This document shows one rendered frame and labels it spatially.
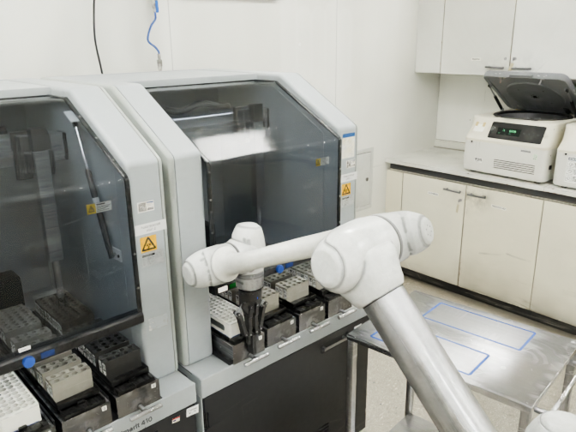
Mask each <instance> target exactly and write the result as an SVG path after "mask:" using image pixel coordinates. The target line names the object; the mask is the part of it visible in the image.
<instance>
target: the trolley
mask: <svg viewBox="0 0 576 432"><path fill-rule="evenodd" d="M409 295H410V296H411V298H412V300H413V302H414V303H415V304H416V306H417V307H418V309H419V310H420V312H421V314H422V315H423V317H424V319H425V320H426V322H428V324H429V326H430V328H431V329H432V331H433V332H434V334H435V336H436V338H438V340H439V341H440V343H441V345H442V347H443V348H444V350H445V351H446V353H447V354H448V356H449V357H450V359H451V360H452V362H453V364H454V365H455V367H456V368H457V370H458V372H459V373H460V374H461V376H462V377H463V379H464V380H465V383H466V384H467V386H468V387H469V388H470V390H472V391H474V392H476V393H480V394H482V395H484V396H486V397H489V398H491V399H494V400H497V401H499V402H501V403H503V404H505V405H509V406H512V407H513V408H515V409H518V410H520V417H519V428H518V432H525V429H526V427H527V426H528V425H529V424H530V423H531V417H532V412H533V410H534V412H536V413H538V414H542V413H544V412H548V411H546V410H544V409H542V408H540V407H537V405H538V403H539V402H540V401H541V399H542V398H543V396H544V395H545V394H546V392H548V390H549V389H550V387H551V386H552V385H553V383H554V382H555V380H556V379H557V378H558V376H559V375H560V374H561V372H562V371H563V370H564V368H565V367H566V371H565V377H564V382H563V388H562V393H561V396H560V398H559V399H558V400H557V402H556V403H555V405H554V406H553V408H552V409H551V410H552V411H557V410H558V409H559V407H560V409H559V411H565V412H569V406H570V401H571V396H572V390H573V386H574V385H575V383H576V374H575V370H576V340H574V339H570V338H567V337H564V336H560V335H558V334H555V333H551V332H547V331H544V330H542V329H539V328H536V327H531V326H528V325H526V324H523V323H519V322H516V321H512V320H509V319H506V318H503V317H500V316H498V315H492V314H490V313H487V312H484V311H482V310H478V309H474V308H471V307H468V306H464V305H462V304H459V303H455V302H451V301H448V300H446V299H443V298H440V297H435V296H432V295H430V294H427V293H423V292H420V291H416V290H414V291H413V292H411V293H410V294H409ZM347 339H348V346H347V382H346V418H345V432H355V413H356V384H357V344H360V345H363V346H365V347H368V348H370V349H372V350H374V351H378V352H380V353H382V354H384V355H387V356H389V357H393V356H392V354H391V353H390V351H389V350H388V348H387V347H386V345H385V343H384V342H383V340H382V338H381V336H380V335H379V334H378V332H377V331H376V329H375V327H374V325H373V324H372V322H371V320H368V321H366V322H364V324H362V325H361V326H359V327H357V328H355V329H354V330H352V331H351V332H349V333H348V334H347ZM413 398H414V390H413V389H412V387H411V385H410V383H409V382H408V381H406V396H405V417H403V418H402V419H401V420H400V421H399V422H398V423H397V424H396V425H395V426H394V427H393V428H392V429H391V430H390V431H388V432H439V430H438V429H437V428H436V426H435V425H434V424H433V423H431V422H429V421H427V420H425V419H423V418H421V417H418V416H416V415H414V414H412V411H413Z"/></svg>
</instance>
